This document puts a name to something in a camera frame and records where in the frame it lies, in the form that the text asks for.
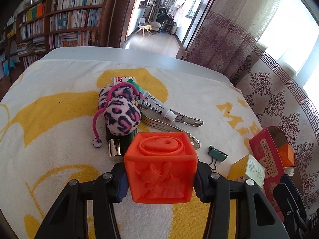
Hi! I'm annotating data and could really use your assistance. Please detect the dark green binder clip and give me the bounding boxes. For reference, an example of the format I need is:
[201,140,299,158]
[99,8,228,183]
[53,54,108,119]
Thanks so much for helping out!
[208,146,228,170]

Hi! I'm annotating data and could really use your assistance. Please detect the red-orange embossed cube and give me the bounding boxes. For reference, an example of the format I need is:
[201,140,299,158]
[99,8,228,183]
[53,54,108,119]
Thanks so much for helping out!
[124,132,198,204]

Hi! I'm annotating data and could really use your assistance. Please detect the white green medicine box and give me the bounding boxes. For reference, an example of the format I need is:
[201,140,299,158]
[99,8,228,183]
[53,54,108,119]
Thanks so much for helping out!
[228,154,265,188]

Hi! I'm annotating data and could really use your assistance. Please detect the brown cosmetic bottle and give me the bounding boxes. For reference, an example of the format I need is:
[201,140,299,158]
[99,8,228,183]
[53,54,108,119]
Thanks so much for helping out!
[106,127,123,161]

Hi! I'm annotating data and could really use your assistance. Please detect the dark green cosmetic tube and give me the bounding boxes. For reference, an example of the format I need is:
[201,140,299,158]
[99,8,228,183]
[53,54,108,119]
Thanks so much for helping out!
[128,129,137,142]

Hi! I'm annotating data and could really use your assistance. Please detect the leopard print plush toy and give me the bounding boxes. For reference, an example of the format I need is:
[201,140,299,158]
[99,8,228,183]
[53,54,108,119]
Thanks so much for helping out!
[92,82,143,148]

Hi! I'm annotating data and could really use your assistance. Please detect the white green ointment tube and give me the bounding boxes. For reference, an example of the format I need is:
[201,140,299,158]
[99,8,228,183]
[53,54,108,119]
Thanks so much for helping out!
[128,79,177,121]

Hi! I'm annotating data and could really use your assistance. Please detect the light orange embossed cube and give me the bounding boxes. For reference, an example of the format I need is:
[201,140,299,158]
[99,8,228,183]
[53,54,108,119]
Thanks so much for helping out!
[277,144,295,168]

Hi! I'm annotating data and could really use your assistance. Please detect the red biscuit tin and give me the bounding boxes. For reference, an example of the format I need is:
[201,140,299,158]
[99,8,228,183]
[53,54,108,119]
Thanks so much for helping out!
[249,126,288,219]

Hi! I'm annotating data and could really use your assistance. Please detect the silver metal spring clamp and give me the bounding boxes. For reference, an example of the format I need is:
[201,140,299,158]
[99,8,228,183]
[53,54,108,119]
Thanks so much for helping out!
[138,105,203,150]

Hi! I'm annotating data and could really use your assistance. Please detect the white yellow towel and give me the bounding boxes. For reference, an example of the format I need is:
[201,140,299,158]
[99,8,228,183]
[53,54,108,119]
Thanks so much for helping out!
[1,59,262,238]

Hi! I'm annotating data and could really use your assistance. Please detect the white red small box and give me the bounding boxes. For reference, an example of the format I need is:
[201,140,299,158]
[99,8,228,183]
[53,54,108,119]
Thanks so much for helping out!
[112,77,136,86]

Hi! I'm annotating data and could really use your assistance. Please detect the patterned purple curtain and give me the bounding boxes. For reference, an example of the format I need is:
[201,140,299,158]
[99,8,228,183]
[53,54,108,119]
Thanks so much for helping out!
[185,0,318,213]

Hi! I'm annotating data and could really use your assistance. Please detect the wooden bookshelf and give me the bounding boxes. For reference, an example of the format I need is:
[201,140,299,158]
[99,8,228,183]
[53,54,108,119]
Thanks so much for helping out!
[0,0,120,68]

